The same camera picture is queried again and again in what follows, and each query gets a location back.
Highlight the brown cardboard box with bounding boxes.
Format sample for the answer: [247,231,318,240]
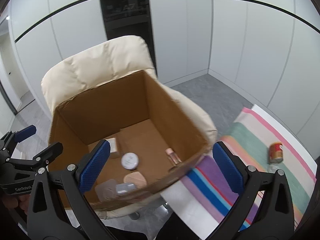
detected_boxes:
[49,71,210,211]

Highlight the black glass cabinet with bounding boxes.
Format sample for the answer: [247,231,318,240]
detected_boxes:
[100,0,156,66]

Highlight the white small carton box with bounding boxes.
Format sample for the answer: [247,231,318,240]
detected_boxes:
[105,137,120,159]

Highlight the clear plastic round container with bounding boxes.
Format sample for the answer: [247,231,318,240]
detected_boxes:
[267,163,280,173]

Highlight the pink cosmetic bottle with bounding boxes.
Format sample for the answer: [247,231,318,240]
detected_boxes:
[165,148,182,166]

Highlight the white wardrobe doors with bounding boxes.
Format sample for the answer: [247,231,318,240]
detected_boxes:
[3,0,319,155]

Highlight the person's left hand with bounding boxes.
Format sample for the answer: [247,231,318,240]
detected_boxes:
[1,194,30,215]

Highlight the red gold tin can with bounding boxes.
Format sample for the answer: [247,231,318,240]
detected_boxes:
[268,141,283,163]

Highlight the clear plastic package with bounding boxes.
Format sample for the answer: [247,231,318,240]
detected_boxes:
[94,179,137,202]

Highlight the striped colourful blanket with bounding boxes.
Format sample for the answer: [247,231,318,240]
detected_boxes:
[181,107,317,226]

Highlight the cream padded chair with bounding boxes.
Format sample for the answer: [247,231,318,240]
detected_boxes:
[41,36,217,219]

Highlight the white round compact case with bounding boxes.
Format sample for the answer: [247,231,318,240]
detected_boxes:
[121,152,139,170]

